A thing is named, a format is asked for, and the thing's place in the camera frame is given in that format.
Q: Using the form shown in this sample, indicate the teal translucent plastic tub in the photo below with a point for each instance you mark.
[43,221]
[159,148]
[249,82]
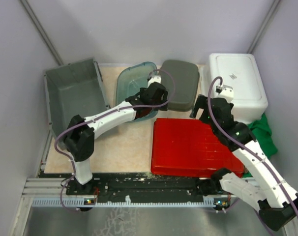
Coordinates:
[132,79]

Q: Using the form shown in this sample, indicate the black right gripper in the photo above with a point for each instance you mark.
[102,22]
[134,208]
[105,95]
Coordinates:
[201,103]

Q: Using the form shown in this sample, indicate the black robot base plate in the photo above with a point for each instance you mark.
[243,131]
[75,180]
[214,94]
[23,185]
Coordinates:
[221,201]

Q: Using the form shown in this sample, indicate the grey plastic crate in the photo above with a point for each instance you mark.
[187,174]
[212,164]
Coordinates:
[73,89]

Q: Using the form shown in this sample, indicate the large white plastic container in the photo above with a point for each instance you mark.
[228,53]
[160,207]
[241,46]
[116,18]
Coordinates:
[239,71]

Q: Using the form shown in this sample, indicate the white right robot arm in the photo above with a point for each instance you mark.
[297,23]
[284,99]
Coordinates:
[274,200]

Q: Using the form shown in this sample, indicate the aluminium rail frame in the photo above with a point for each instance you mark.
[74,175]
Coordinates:
[124,184]

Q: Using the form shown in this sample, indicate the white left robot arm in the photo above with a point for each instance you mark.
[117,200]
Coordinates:
[80,141]

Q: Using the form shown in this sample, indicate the green cloth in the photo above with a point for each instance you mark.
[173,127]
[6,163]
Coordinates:
[263,134]

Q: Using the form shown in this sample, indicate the grey slotted cable duct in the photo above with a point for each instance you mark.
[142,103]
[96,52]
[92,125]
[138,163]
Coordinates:
[87,202]

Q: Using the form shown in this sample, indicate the grey-green plastic tub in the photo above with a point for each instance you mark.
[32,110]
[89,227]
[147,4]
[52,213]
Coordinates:
[181,79]

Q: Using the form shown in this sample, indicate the red plastic crate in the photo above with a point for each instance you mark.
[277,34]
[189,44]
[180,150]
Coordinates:
[188,148]

